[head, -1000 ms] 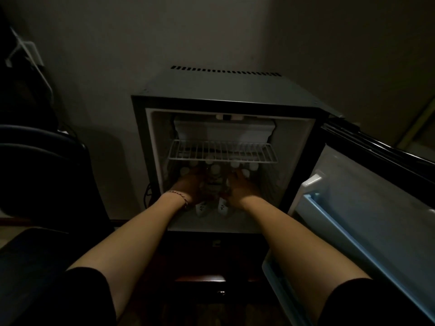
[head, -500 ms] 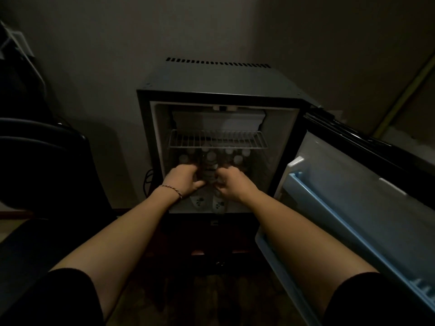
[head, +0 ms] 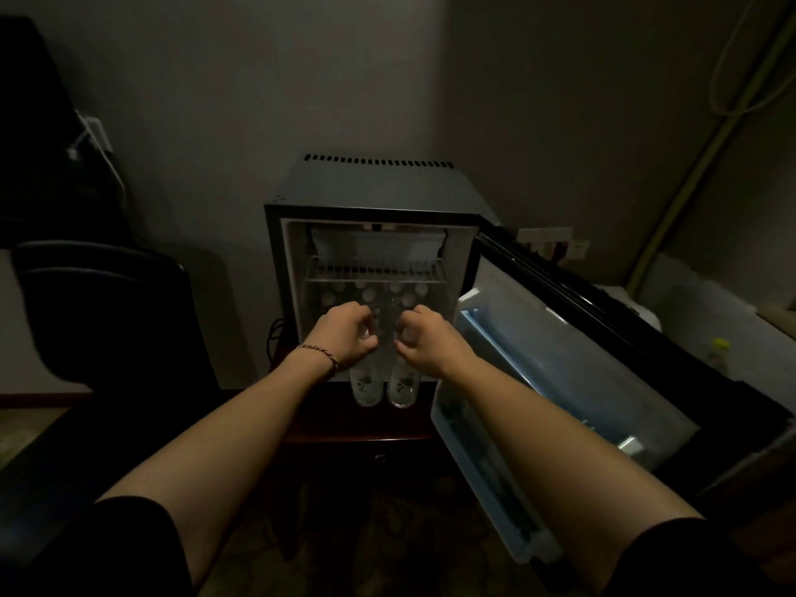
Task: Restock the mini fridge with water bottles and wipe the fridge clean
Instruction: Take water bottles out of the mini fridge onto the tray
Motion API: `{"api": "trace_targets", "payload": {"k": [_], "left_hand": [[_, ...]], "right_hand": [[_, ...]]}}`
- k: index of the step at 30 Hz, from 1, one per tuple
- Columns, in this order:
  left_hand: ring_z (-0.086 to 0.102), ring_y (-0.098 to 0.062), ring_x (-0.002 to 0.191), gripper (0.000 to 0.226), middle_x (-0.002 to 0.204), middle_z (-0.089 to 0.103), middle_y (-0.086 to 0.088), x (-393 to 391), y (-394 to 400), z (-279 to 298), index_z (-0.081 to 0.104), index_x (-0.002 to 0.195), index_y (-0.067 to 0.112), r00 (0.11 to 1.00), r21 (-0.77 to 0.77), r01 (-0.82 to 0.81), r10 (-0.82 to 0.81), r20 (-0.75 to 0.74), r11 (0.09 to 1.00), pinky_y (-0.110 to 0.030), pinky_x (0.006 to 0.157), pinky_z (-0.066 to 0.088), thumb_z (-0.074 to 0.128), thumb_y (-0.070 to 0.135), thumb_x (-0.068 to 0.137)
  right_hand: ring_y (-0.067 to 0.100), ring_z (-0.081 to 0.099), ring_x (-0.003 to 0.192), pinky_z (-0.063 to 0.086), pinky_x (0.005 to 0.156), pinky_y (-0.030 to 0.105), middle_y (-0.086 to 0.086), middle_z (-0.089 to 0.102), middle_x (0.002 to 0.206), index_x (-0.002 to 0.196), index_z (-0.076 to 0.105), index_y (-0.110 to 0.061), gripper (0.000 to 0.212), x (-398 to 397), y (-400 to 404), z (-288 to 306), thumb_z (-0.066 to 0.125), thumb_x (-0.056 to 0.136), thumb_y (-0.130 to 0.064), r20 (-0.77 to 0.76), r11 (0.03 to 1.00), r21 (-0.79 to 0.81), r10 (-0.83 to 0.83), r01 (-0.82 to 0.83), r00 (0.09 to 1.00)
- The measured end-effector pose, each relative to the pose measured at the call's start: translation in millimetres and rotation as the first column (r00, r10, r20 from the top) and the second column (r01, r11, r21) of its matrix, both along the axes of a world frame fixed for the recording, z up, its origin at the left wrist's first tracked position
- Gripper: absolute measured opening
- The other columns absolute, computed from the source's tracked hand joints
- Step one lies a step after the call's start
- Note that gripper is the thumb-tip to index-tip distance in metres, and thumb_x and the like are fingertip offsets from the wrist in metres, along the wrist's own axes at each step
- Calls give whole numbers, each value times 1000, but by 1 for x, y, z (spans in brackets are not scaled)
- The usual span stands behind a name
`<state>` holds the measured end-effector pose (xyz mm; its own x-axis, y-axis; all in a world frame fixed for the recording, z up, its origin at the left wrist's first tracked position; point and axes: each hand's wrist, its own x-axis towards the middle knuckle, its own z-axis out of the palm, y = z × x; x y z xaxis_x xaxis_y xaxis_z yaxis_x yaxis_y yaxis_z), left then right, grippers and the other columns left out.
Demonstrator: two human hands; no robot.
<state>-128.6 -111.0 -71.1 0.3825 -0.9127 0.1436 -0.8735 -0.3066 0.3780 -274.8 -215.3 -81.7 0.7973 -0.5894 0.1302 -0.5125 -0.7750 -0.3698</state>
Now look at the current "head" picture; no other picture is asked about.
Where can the person's right hand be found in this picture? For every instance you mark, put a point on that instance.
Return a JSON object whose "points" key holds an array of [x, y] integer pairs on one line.
{"points": [[435, 345]]}

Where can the person's left hand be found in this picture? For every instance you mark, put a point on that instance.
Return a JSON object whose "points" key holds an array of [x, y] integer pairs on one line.
{"points": [[342, 332]]}

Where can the cluster of water bottles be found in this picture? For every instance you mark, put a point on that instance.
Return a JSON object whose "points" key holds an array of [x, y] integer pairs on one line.
{"points": [[370, 295]]}

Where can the clear plastic water bottle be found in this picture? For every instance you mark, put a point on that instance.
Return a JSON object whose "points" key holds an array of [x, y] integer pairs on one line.
{"points": [[404, 388], [365, 385]]}

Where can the black mini fridge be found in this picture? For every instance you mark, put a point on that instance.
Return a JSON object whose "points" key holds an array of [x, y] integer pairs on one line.
{"points": [[373, 186]]}

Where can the person's right forearm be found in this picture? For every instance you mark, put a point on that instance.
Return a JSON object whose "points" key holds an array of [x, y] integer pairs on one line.
{"points": [[560, 466]]}

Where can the person's left forearm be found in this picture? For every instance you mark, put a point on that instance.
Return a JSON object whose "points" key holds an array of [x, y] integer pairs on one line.
{"points": [[230, 441]]}

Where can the yellow capped liquid bottle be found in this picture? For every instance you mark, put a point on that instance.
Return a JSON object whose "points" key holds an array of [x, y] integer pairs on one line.
{"points": [[720, 348]]}

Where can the person's black left sleeve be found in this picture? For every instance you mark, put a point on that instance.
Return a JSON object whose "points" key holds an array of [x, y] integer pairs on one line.
{"points": [[93, 553]]}

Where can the person's black sleeve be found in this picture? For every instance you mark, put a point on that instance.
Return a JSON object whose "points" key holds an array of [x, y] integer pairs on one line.
{"points": [[93, 553], [696, 559]]}

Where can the person's black right sleeve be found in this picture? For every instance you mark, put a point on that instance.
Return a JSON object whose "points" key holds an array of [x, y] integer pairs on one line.
{"points": [[696, 559]]}

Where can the light blue door rack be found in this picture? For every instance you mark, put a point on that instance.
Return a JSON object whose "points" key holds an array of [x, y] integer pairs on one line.
{"points": [[491, 338]]}

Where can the dark wooden drawer table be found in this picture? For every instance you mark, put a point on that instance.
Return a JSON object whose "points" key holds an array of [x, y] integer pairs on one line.
{"points": [[348, 422]]}

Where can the printed brochure stand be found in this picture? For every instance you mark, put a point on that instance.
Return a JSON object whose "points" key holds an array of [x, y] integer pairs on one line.
{"points": [[547, 236]]}

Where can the black office chair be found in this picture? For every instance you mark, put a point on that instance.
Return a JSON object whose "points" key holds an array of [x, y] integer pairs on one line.
{"points": [[106, 304]]}

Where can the white socket with plug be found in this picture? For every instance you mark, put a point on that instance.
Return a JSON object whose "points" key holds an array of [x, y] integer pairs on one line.
{"points": [[96, 133]]}

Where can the wooden window sill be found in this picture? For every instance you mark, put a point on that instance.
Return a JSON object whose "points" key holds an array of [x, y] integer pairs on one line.
{"points": [[780, 320]]}

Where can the black television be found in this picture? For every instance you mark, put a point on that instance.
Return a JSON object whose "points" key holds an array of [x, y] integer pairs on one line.
{"points": [[37, 149]]}

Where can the white double wall socket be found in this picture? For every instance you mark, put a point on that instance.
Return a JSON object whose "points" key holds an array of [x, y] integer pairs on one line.
{"points": [[578, 249]]}

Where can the white wall panel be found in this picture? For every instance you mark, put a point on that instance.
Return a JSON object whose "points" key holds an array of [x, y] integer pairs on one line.
{"points": [[696, 323]]}

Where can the green wall pipe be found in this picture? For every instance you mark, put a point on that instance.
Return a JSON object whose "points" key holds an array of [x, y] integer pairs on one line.
{"points": [[684, 195]]}

